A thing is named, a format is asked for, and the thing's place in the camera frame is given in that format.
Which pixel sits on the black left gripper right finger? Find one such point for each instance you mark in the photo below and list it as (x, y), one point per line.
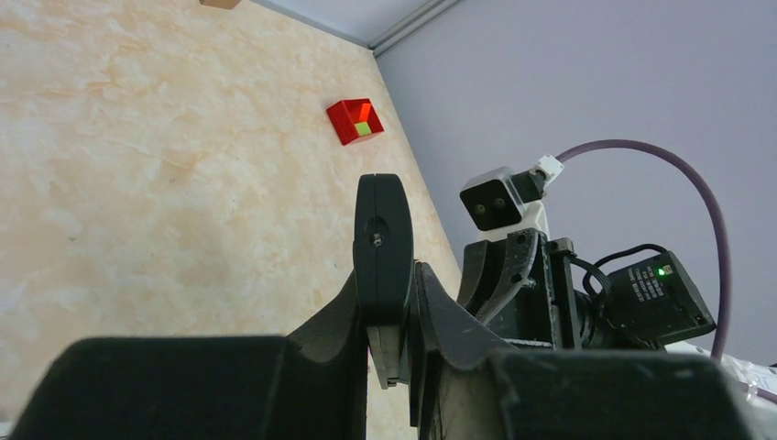
(467, 383)

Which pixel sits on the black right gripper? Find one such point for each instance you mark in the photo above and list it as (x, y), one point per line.
(522, 288)

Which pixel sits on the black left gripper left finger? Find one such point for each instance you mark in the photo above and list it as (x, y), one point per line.
(310, 384)

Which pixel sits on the black remote control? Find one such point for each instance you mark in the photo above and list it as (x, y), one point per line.
(383, 263)

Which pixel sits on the red plastic bin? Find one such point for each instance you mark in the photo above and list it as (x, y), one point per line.
(354, 120)

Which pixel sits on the small wooden block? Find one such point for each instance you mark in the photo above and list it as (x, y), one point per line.
(221, 4)

